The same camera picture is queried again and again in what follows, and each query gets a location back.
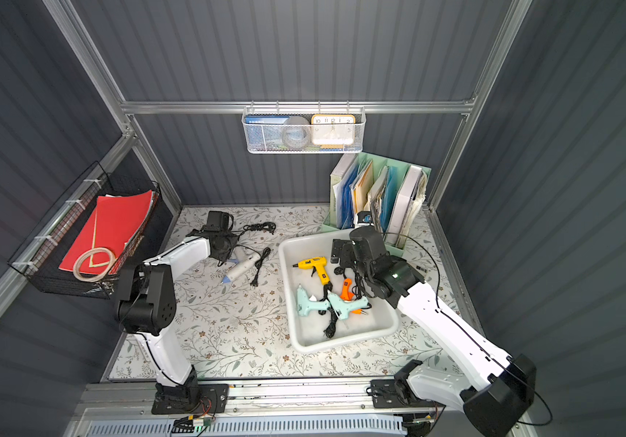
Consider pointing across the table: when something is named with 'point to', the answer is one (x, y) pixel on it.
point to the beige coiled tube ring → (76, 272)
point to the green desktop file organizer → (381, 192)
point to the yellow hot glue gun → (318, 263)
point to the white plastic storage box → (323, 329)
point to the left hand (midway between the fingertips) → (230, 239)
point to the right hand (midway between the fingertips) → (355, 240)
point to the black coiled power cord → (268, 226)
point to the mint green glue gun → (304, 304)
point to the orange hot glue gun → (346, 293)
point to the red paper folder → (114, 221)
